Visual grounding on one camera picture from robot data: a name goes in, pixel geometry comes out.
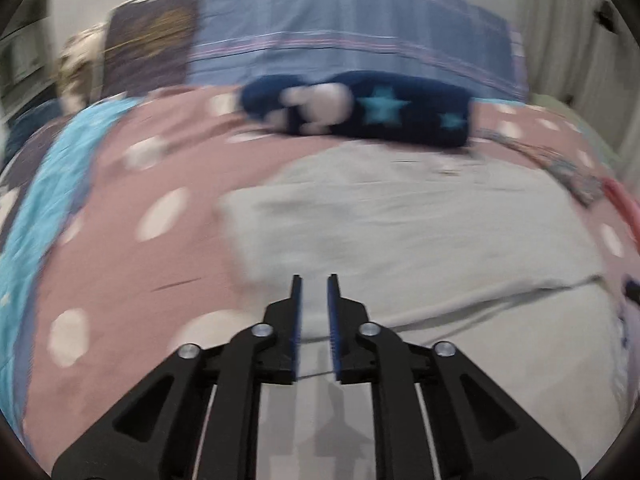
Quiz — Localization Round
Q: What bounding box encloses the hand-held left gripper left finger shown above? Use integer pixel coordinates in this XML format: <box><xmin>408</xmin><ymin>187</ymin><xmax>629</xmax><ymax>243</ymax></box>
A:
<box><xmin>51</xmin><ymin>274</ymin><xmax>303</xmax><ymax>480</ymax></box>

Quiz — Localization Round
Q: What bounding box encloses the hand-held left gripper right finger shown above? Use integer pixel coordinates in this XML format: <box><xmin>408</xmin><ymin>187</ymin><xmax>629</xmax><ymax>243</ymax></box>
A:
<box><xmin>327</xmin><ymin>273</ymin><xmax>582</xmax><ymax>480</ymax></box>

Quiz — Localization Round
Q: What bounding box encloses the light grey small garment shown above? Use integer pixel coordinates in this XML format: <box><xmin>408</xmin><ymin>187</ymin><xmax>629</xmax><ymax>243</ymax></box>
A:
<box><xmin>220</xmin><ymin>138</ymin><xmax>626</xmax><ymax>480</ymax></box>

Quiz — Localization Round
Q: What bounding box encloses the pink dotted blanket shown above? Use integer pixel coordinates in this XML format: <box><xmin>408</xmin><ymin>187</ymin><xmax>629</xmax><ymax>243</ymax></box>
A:
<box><xmin>15</xmin><ymin>85</ymin><xmax>640</xmax><ymax>480</ymax></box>

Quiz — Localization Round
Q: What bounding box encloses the navy star print garment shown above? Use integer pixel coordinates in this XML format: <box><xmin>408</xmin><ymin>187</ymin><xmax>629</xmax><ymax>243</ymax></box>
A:
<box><xmin>239</xmin><ymin>71</ymin><xmax>473</xmax><ymax>150</ymax></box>

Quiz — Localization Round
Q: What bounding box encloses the folded patterned cloth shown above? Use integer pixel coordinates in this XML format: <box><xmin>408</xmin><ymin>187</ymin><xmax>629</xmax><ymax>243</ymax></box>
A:
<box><xmin>480</xmin><ymin>127</ymin><xmax>613</xmax><ymax>206</ymax></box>

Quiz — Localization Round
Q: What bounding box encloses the turquoise blanket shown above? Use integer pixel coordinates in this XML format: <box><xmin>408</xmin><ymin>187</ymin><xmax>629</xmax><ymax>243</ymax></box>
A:
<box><xmin>0</xmin><ymin>97</ymin><xmax>146</xmax><ymax>361</ymax></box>

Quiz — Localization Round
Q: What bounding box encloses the blue striped pillow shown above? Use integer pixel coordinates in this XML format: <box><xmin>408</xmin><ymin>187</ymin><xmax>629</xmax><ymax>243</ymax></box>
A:
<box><xmin>187</xmin><ymin>0</ymin><xmax>531</xmax><ymax>103</ymax></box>

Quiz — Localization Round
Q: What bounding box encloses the folded pink cloth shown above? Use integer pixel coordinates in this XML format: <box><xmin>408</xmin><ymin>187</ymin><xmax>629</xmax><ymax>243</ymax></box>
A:
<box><xmin>602</xmin><ymin>177</ymin><xmax>640</xmax><ymax>251</ymax></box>

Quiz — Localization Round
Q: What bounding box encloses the dark tree print pillow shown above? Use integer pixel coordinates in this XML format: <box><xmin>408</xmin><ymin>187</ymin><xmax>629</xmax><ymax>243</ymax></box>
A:
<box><xmin>102</xmin><ymin>0</ymin><xmax>201</xmax><ymax>98</ymax></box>

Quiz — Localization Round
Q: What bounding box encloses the light green cloth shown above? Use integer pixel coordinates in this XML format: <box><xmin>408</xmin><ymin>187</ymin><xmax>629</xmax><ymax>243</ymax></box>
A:
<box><xmin>530</xmin><ymin>92</ymin><xmax>621</xmax><ymax>161</ymax></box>

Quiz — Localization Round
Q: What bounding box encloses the dark blue cloth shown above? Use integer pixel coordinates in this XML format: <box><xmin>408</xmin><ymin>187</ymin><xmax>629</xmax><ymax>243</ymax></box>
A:
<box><xmin>4</xmin><ymin>99</ymin><xmax>63</xmax><ymax>161</ymax></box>

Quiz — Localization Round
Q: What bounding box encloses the beige crumpled cloth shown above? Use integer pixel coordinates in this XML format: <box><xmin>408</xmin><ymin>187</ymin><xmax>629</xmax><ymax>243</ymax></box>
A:
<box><xmin>56</xmin><ymin>24</ymin><xmax>108</xmax><ymax>111</ymax></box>

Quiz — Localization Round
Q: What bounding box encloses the white curtain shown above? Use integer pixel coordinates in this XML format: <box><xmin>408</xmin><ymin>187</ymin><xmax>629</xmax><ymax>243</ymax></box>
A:
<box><xmin>515</xmin><ymin>0</ymin><xmax>640</xmax><ymax>161</ymax></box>

